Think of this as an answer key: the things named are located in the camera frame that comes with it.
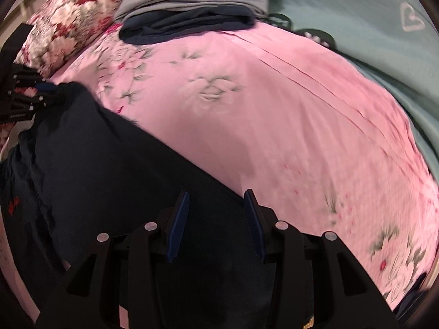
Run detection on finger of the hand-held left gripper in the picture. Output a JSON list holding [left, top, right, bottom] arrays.
[[10, 63, 57, 93], [0, 89, 58, 124]]

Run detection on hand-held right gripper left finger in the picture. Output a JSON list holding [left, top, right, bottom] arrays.
[[36, 190, 191, 329]]

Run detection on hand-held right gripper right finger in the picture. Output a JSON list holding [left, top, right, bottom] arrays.
[[243, 188, 400, 329]]

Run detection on dark navy pants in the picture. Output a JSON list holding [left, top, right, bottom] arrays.
[[0, 81, 285, 329]]

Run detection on red white floral quilt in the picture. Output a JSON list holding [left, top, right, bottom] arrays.
[[0, 0, 148, 151]]

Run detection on pink floral bedsheet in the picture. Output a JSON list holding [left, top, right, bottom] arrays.
[[51, 21, 439, 312]]

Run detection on folded navy cloth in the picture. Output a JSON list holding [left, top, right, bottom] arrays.
[[118, 7, 256, 45]]

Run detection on teal printed blanket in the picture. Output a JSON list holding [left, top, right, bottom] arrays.
[[264, 0, 439, 192]]

